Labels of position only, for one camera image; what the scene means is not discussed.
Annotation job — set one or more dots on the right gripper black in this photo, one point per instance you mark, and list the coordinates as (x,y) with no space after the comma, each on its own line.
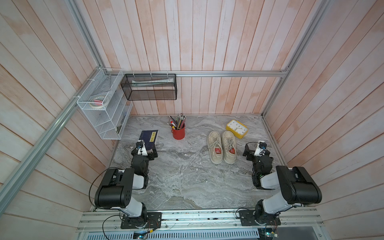
(247,152)

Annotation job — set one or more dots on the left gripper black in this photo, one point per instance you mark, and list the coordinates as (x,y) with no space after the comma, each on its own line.
(151,156)

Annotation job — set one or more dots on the beige sneaker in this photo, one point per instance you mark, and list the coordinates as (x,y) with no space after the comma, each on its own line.
(214,140)
(229,146)

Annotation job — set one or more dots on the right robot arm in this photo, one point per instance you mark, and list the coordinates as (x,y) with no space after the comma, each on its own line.
(295,188)

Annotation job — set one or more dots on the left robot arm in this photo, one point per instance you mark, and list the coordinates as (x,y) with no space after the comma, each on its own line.
(115,192)

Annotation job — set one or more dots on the dark blue book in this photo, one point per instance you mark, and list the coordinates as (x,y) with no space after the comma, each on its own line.
(149,137)

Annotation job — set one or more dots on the yellow alarm clock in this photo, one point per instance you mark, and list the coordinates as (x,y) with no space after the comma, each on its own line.
(237,128)

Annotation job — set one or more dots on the red pen cup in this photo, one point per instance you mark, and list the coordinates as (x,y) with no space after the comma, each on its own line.
(178,134)

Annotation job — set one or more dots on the pens and pencils bunch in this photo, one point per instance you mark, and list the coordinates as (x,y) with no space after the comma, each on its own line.
(177,122)

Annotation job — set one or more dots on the tape roll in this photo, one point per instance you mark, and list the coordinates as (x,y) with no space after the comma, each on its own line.
(99,102)

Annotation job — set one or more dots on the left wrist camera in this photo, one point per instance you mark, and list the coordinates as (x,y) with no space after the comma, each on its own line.
(141,146)

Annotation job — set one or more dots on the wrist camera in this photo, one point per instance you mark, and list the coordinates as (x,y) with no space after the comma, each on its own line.
(261,148)
(141,146)

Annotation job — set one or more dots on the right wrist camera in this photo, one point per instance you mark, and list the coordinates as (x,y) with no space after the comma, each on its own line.
(261,148)

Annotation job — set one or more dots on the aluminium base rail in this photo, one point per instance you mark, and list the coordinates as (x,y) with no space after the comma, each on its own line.
(109,221)

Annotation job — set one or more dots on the white wire wall shelf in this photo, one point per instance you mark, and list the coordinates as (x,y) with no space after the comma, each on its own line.
(109,122)

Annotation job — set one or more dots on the black mesh wall basket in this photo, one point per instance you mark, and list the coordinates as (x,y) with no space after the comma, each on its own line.
(150,87)

